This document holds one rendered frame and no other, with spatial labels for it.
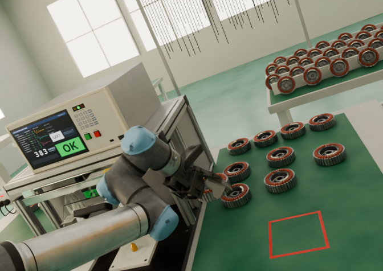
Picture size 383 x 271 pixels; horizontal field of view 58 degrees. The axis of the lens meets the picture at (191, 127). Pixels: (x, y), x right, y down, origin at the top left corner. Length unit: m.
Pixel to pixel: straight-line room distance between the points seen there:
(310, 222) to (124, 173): 0.57
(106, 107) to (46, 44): 7.63
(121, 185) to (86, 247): 0.21
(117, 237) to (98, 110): 0.57
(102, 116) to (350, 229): 0.82
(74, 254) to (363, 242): 0.69
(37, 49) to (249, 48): 4.86
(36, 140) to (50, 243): 0.75
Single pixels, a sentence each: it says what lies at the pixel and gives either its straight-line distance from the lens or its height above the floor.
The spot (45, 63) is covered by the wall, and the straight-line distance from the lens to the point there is 8.89.
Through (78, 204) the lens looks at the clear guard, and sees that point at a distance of 1.08.
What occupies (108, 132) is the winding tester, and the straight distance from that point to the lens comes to 1.20.
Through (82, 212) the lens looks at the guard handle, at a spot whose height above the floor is 1.06.
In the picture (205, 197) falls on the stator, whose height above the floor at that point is 0.93.
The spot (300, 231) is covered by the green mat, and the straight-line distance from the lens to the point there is 1.08.
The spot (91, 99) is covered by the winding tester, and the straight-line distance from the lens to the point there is 1.18.
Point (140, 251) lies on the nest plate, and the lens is 1.24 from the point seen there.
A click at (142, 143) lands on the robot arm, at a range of 0.81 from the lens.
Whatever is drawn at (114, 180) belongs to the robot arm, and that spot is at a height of 1.15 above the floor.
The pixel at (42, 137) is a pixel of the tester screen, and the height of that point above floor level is 1.23.
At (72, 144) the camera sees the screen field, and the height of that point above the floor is 1.17.
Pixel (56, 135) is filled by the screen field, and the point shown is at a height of 1.22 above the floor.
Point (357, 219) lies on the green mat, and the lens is 1.08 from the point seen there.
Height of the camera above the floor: 1.43
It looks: 17 degrees down
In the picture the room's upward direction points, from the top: 24 degrees counter-clockwise
